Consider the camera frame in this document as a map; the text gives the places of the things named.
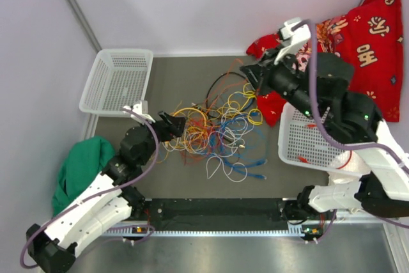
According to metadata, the white cloth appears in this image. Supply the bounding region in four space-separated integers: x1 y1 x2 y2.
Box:
328 151 371 185

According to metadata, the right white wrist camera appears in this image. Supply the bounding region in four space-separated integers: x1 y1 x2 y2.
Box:
274 17 311 65

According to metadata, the white plastic basket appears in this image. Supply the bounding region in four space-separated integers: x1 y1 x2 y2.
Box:
278 103 354 175
79 49 153 118

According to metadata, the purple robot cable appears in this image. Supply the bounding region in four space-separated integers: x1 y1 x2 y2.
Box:
19 108 160 269
293 19 409 230

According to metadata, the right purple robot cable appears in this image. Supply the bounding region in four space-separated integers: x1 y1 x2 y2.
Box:
293 19 409 230

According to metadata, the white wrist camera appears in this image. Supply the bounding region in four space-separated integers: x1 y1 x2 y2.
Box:
274 17 311 65
122 100 155 124

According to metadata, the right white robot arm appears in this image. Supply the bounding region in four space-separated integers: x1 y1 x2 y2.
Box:
241 49 408 219

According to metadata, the white cable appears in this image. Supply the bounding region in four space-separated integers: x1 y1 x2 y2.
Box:
162 106 256 183

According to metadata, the yellow cable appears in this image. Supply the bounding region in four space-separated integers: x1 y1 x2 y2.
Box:
159 82 265 159

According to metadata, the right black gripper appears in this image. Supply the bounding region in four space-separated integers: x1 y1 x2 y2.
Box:
237 45 317 121

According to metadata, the blue cable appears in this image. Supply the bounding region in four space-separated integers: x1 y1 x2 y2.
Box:
210 108 269 180

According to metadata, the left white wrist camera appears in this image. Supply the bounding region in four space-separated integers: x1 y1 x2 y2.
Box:
122 100 155 124

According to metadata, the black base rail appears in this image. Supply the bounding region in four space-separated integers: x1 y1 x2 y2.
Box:
105 198 323 238

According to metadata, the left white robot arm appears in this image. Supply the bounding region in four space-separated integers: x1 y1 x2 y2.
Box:
20 108 186 272

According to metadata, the orange cable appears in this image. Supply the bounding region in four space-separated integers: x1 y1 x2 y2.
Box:
169 58 256 155

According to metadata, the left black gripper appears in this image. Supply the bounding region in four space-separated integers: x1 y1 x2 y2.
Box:
138 111 188 166

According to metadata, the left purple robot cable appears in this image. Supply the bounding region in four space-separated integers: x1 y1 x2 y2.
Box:
19 108 160 269

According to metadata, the black cable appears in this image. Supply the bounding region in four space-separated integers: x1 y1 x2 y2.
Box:
206 72 253 111

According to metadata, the green cloth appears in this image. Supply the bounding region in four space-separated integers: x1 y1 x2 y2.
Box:
52 136 116 216

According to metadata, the left white plastic basket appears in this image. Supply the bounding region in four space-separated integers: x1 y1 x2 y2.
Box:
79 49 153 118

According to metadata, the right white plastic basket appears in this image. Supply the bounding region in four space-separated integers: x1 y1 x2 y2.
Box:
278 103 354 175

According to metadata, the grey corner post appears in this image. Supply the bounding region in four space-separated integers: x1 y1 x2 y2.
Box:
65 0 102 53

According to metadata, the red printed pillow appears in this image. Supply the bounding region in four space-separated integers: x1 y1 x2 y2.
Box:
245 0 403 128

